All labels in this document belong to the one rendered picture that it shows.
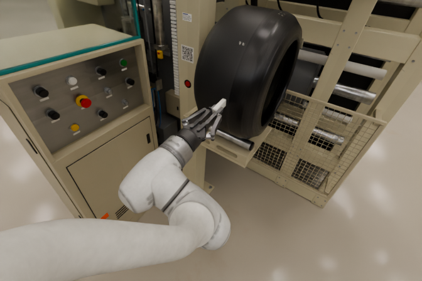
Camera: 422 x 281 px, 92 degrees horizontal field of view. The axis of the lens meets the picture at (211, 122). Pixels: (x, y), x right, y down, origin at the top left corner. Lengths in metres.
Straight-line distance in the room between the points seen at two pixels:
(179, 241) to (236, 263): 1.30
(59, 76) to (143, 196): 0.61
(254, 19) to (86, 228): 0.74
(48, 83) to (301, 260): 1.77
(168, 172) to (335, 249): 1.61
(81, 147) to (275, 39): 0.91
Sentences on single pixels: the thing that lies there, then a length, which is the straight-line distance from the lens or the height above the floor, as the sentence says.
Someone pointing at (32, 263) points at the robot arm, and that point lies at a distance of 0.24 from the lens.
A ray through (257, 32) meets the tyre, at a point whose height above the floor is 1.40.
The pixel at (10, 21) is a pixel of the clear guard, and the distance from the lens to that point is 0.87.
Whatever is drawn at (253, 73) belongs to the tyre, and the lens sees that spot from 0.70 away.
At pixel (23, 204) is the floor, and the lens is 2.26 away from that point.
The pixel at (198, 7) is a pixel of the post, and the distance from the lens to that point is 0.95.
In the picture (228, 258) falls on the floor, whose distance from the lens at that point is 1.67.
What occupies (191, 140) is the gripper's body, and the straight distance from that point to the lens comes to 0.59.
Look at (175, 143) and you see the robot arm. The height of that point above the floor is 1.18.
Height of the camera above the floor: 1.58
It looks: 38 degrees down
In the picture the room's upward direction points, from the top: 5 degrees clockwise
